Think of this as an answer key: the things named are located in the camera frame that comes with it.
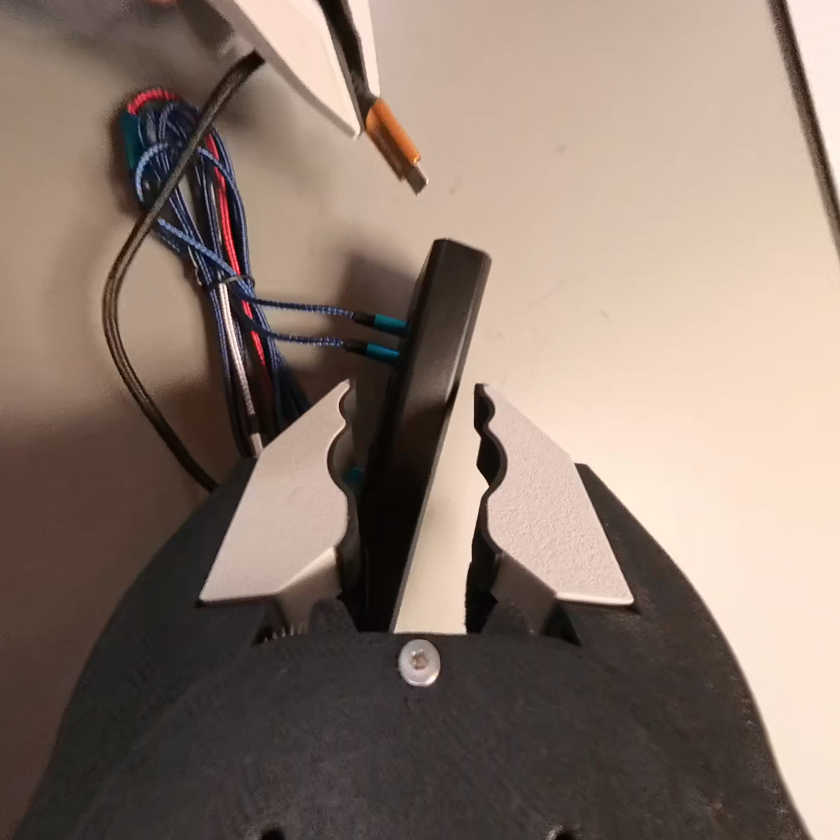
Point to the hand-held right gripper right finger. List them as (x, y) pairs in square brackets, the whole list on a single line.
[(551, 525)]

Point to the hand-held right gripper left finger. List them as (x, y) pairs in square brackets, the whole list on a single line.
[(289, 518)]

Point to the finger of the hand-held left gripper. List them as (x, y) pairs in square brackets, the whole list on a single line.
[(366, 46), (289, 39)]

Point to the black aluminium usb hub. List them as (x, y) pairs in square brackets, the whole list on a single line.
[(446, 315)]

